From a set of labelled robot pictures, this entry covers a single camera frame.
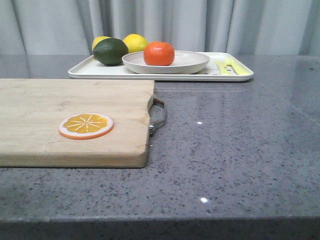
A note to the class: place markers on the white bear print tray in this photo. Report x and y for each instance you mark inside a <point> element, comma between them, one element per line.
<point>90,68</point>

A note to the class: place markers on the green lime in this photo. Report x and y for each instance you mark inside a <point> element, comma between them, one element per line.
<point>110,51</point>

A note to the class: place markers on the grey curtain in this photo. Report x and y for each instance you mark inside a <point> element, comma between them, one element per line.
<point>239,27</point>

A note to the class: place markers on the yellow plastic knife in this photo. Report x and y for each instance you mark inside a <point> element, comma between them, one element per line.
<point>222,67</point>

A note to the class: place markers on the wooden cutting board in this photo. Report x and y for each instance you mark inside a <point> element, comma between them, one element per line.
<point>32,109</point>

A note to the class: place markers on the orange fruit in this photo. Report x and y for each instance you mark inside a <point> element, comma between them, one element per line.
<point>159,53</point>

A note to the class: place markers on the yellow plastic fork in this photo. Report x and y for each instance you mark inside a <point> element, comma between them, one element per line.
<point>237,68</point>

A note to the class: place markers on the right yellow lemon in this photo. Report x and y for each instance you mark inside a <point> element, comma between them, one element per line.
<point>135,43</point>

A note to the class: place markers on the yellow lemon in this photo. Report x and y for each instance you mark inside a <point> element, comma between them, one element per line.
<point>99,41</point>
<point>135,43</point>

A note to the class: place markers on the orange slice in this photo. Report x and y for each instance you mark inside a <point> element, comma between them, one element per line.
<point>86,126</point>

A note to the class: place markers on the left yellow lemon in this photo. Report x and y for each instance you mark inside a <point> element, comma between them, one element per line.
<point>99,41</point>

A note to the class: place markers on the metal cutting board handle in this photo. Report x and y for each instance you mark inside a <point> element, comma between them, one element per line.
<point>158,115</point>

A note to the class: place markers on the white round plate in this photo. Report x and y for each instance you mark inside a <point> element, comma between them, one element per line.
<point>185,62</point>

